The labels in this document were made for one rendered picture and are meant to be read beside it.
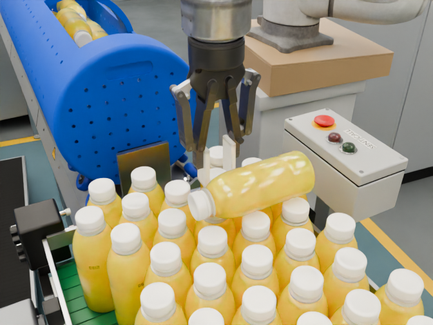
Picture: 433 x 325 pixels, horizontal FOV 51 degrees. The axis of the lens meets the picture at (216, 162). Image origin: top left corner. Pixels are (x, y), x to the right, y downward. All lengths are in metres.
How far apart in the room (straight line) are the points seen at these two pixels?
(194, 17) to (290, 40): 0.67
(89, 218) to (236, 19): 0.33
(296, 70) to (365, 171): 0.48
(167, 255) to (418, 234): 1.90
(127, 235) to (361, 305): 0.30
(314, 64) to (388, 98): 1.24
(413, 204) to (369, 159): 1.81
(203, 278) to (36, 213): 0.36
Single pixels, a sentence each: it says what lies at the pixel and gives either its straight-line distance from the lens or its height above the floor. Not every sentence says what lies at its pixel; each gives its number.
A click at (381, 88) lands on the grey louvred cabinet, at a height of 0.54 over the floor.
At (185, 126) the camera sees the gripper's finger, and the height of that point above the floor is 1.19.
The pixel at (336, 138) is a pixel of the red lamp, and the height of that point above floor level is 1.11.
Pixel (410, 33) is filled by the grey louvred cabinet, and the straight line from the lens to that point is 2.23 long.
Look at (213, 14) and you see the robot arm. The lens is 0.55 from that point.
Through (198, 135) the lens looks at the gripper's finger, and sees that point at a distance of 0.65.
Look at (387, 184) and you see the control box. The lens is 0.77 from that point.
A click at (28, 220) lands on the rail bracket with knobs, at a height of 1.00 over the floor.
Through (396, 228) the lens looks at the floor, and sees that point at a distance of 2.37.
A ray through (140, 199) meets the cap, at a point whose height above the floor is 1.08.
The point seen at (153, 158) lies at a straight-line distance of 0.85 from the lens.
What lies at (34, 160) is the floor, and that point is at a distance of 2.87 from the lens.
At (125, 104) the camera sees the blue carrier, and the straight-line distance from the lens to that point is 0.83.
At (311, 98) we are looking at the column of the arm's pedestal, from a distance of 1.22.
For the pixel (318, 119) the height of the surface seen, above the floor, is 1.11.
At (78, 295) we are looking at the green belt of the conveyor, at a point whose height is 0.90.
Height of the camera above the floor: 1.50
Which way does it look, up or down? 34 degrees down
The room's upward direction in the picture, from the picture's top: straight up
